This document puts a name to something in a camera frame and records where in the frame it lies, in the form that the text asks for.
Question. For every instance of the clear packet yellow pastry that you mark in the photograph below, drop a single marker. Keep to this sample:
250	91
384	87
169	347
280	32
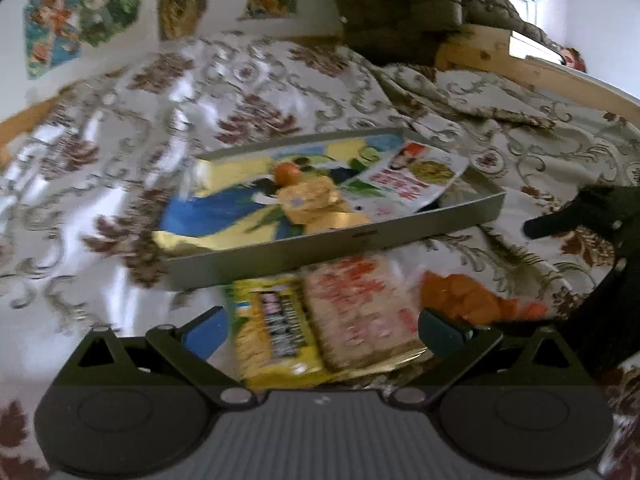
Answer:
305	200

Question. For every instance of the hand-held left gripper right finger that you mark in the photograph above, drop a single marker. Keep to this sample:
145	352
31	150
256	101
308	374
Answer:
440	332

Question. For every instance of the orange snack packet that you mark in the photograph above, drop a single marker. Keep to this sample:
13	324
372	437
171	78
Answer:
465	300

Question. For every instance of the white red snack packet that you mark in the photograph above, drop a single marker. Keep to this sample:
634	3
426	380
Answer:
415	175

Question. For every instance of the olive quilted jacket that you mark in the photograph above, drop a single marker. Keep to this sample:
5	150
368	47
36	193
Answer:
400	0

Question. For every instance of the wall poster blond figure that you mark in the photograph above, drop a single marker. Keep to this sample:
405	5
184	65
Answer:
110	5

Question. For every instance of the gold foil packet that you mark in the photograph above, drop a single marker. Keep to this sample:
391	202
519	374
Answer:
340	220

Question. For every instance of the wooden bed frame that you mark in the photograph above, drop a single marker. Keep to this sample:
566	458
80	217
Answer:
490	50

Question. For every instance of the floral printed blanket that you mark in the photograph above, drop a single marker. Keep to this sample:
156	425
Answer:
125	135

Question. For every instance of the white shelf board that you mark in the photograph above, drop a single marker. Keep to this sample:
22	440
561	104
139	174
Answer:
530	45

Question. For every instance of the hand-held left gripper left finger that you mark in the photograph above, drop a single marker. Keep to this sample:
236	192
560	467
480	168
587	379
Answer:
205	332

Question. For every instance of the wall poster figure on blue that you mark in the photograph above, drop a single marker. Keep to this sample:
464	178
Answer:
50	35

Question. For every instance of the pink white cracker packet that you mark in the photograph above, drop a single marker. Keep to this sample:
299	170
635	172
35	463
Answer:
360	305

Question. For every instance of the grey tray with painted bottom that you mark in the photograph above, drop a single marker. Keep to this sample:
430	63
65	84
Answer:
350	250

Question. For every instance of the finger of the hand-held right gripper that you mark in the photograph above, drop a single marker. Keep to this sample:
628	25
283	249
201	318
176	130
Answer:
580	215

